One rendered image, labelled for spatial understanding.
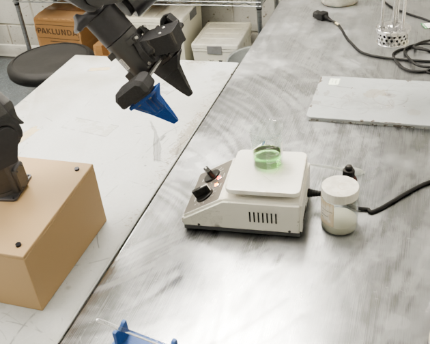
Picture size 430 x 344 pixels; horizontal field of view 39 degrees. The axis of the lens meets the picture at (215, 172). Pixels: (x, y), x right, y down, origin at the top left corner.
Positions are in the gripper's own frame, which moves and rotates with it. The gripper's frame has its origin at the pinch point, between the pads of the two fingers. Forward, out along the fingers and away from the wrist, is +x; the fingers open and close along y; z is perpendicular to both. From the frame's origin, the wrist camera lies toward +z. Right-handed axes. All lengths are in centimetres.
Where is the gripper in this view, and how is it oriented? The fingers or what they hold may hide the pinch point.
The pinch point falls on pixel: (170, 93)
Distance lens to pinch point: 101.1
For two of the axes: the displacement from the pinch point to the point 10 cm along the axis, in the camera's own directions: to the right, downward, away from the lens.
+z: 7.4, -4.3, -5.2
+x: 6.4, 7.0, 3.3
